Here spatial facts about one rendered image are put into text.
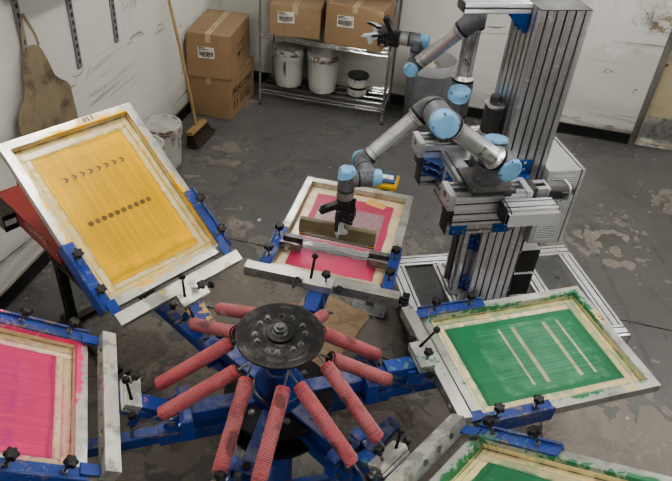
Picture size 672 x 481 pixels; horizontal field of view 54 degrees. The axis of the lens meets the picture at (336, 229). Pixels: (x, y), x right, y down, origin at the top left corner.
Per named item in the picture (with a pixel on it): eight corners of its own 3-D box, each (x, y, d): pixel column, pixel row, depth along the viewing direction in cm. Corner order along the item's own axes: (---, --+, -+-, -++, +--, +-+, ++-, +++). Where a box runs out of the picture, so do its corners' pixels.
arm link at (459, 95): (443, 114, 343) (447, 91, 335) (446, 104, 353) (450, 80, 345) (465, 119, 341) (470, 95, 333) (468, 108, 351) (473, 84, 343)
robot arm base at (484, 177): (494, 169, 321) (499, 152, 315) (506, 186, 310) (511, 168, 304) (465, 170, 318) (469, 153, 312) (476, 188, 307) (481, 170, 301)
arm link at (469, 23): (490, 26, 312) (411, 84, 339) (491, 18, 320) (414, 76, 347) (475, 6, 308) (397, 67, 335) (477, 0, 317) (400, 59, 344)
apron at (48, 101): (77, 154, 439) (46, -4, 376) (87, 156, 438) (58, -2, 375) (30, 196, 398) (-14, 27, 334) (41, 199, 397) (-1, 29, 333)
